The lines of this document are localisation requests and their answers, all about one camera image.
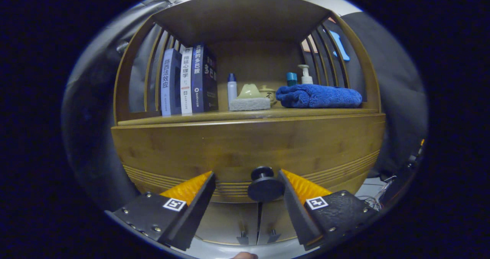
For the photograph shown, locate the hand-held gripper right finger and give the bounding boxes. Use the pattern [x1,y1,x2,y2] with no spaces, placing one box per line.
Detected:
[278,169,381,251]

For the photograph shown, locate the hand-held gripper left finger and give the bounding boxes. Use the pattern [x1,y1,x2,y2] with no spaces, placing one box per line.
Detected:
[105,171,216,252]

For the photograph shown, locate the black round drawer knob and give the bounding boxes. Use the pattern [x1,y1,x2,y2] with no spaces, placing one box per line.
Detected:
[247,166,286,202]

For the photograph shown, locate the green brush with grey sponge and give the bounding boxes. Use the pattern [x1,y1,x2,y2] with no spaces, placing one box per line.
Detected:
[229,84,271,111]

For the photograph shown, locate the wooden cabinet door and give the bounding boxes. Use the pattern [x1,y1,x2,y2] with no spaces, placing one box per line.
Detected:
[257,177,368,245]
[195,202,260,246]

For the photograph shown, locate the wooden countertop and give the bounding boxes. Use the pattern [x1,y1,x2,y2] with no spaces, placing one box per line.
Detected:
[117,106,379,126]

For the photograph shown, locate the wooden cabinet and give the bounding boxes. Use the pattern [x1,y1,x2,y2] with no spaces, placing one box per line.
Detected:
[111,0,387,246]

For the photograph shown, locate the blue folded towel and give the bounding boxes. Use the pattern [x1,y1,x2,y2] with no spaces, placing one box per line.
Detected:
[276,84,363,109]

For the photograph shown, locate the beige lidded tea cup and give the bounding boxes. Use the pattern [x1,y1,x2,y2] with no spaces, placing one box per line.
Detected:
[258,85,277,106]

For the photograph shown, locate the white bottle with blue cap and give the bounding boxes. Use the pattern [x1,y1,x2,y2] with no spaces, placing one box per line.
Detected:
[227,73,238,106]

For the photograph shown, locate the white book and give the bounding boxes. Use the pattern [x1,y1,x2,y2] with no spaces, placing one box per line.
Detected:
[180,46,194,115]

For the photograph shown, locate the light blue book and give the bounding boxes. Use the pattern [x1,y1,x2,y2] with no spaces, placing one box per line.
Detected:
[161,48,183,117]

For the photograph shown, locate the dark blue book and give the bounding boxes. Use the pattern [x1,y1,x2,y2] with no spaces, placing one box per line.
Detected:
[191,43,219,113]

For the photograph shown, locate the white pump bottle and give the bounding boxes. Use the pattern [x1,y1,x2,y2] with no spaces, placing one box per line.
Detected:
[298,64,314,85]

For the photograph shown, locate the black backdrop cloth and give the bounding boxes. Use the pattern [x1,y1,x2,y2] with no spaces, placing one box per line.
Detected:
[61,0,427,210]

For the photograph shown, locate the dark equipment with red cables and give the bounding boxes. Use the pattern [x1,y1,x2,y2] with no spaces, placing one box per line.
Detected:
[379,138,425,206]

